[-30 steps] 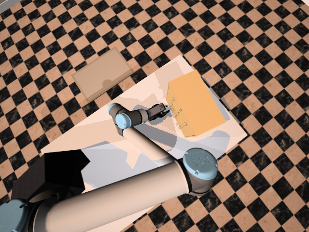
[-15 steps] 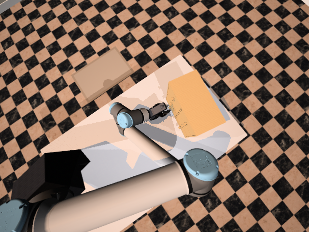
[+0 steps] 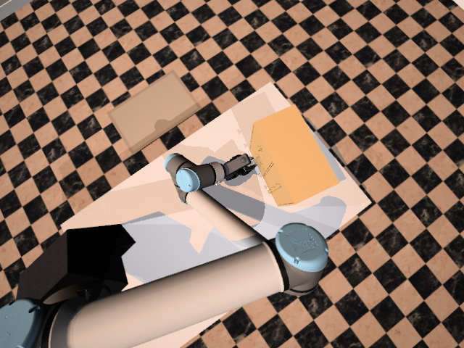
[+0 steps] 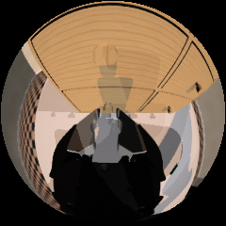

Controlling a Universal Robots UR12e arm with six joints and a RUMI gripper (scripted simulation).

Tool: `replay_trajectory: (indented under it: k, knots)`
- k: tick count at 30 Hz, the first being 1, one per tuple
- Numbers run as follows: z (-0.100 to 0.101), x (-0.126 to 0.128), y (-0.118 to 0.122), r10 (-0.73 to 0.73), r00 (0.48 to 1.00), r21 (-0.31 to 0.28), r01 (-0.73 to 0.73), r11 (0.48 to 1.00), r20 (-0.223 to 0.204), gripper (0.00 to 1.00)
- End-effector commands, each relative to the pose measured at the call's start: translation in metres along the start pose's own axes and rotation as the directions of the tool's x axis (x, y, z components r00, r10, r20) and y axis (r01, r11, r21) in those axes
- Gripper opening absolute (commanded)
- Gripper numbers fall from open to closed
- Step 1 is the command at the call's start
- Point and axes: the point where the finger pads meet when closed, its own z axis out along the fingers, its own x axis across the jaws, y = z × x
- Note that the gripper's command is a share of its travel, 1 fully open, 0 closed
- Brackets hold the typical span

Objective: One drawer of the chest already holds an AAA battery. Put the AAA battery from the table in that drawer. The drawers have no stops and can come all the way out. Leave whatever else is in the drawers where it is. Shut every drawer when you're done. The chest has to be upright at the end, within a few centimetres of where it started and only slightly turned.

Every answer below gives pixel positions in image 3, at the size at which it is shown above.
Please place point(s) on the light wooden chest of drawers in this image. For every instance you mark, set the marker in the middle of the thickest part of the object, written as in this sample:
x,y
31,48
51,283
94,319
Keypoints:
x,y
295,153

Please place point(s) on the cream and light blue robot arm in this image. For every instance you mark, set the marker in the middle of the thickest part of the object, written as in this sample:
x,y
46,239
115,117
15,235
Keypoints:
x,y
292,262

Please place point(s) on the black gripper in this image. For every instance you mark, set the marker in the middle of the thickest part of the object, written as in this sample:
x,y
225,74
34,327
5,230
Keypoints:
x,y
243,171

